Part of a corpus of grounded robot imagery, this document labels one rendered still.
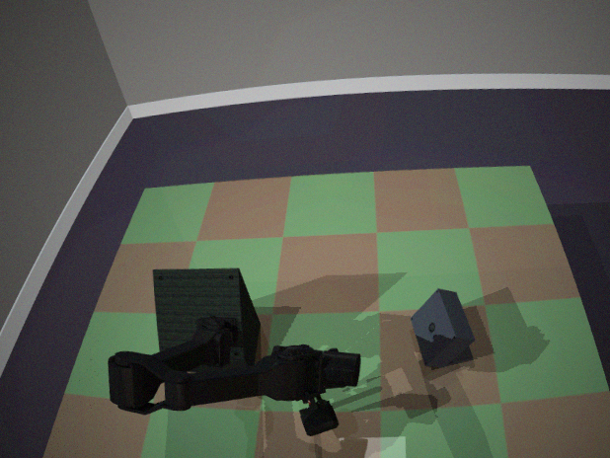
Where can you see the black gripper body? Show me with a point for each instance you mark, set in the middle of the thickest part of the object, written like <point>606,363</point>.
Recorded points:
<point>320,416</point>

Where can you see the black square panel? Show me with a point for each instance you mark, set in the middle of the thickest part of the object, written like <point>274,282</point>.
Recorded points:
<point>442,330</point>

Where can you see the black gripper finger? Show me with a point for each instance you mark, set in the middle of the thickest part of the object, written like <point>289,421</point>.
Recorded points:
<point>303,411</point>

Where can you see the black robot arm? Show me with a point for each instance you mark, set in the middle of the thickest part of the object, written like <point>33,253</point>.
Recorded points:
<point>134,378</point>

